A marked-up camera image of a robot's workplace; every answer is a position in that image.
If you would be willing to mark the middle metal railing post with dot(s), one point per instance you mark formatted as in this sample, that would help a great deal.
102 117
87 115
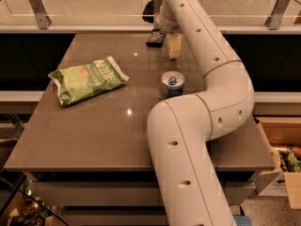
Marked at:
156 10

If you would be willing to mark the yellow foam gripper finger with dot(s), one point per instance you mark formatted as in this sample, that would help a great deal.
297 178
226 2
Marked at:
174 44

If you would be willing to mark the right metal railing post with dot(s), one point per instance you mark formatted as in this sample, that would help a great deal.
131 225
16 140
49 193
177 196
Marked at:
274 20

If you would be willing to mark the metal railing post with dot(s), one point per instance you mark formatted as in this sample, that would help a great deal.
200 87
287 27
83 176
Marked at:
274 20
42 18
156 10

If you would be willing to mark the black rxbar chocolate bar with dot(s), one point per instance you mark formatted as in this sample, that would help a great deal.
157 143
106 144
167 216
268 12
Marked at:
157 38

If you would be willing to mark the cardboard box with items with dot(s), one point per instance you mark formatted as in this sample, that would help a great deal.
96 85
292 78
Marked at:
282 135

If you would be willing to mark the silver blue energy drink can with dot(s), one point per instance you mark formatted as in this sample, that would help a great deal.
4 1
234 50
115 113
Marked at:
172 84

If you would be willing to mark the left metal railing post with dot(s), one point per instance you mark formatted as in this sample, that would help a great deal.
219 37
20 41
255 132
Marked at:
42 18

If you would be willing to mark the glass railing panel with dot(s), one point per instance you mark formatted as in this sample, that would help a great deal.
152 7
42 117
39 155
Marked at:
100 12

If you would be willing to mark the black office chair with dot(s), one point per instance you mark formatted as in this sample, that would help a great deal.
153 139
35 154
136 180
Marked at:
148 13

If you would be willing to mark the green kettle chips bag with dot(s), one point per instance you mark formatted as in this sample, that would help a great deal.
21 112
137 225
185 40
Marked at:
77 83

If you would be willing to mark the blue mesh basket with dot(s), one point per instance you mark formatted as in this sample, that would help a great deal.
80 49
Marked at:
242 221

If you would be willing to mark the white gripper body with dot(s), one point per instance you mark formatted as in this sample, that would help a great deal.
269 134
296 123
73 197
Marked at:
166 25

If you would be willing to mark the grey table drawer unit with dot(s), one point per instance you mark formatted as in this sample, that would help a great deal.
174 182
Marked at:
103 198

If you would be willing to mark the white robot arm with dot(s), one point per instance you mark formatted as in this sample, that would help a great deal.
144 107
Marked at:
179 128

